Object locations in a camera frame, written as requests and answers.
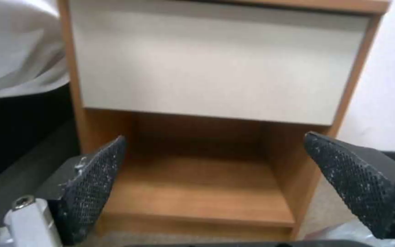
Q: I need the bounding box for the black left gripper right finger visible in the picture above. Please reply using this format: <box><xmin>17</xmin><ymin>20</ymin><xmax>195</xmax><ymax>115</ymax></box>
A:
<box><xmin>302</xmin><ymin>131</ymin><xmax>395</xmax><ymax>243</ymax></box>

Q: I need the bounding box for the white bed sheet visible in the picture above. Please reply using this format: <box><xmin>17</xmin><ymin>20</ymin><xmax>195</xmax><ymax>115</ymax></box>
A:
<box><xmin>0</xmin><ymin>0</ymin><xmax>70</xmax><ymax>101</ymax></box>

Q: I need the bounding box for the black bed base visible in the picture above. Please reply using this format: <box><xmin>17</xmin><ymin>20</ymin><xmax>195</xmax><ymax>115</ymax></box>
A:
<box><xmin>0</xmin><ymin>82</ymin><xmax>82</xmax><ymax>191</ymax></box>

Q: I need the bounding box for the wooden nightstand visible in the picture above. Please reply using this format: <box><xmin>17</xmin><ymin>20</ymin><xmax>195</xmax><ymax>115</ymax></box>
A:
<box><xmin>57</xmin><ymin>0</ymin><xmax>390</xmax><ymax>239</ymax></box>

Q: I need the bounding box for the white nightstand drawer front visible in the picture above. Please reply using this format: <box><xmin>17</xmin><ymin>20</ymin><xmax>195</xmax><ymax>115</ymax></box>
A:
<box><xmin>68</xmin><ymin>2</ymin><xmax>372</xmax><ymax>127</ymax></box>

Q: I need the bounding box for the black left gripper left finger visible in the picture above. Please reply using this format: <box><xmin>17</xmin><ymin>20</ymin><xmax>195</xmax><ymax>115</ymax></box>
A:
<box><xmin>0</xmin><ymin>135</ymin><xmax>128</xmax><ymax>247</ymax></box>

